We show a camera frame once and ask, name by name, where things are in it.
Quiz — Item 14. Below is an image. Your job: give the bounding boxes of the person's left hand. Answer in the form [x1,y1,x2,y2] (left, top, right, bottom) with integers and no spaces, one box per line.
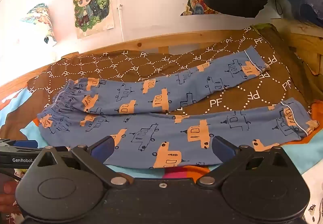
[0,181,19,214]

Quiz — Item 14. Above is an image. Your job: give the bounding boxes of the wooden bed frame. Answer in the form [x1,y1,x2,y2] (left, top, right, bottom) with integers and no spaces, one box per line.
[0,18,323,103]

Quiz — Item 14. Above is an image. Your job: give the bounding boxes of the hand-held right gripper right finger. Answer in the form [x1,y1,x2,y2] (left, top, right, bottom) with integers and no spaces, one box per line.
[196,136,300,188]

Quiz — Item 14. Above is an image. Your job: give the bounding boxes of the brown patterned blanket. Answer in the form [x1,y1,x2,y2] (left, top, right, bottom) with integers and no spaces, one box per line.
[26,23,313,136]

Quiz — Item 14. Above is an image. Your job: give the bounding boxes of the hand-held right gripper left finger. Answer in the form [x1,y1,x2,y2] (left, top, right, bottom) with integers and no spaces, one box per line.
[26,136,135,188]

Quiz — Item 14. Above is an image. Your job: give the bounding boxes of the orange and light blue bedsheet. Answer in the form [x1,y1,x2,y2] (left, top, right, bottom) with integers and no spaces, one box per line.
[0,86,323,180]

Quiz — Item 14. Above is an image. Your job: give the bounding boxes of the cartoon character wall poster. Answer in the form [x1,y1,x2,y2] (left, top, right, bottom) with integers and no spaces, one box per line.
[73,0,114,38]

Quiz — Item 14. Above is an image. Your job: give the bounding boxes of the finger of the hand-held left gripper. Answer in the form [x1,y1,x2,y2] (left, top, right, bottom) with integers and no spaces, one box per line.
[0,139,39,150]

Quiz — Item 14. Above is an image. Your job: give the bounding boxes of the blue pants with orange print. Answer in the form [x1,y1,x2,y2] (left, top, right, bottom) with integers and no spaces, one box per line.
[37,46,320,169]

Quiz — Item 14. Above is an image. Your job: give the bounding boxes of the white printed cloth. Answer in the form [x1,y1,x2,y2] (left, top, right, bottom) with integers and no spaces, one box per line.
[300,169,323,224]

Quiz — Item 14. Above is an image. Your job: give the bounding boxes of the small light blue wall poster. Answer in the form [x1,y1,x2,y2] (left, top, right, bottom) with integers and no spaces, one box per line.
[21,3,58,46]

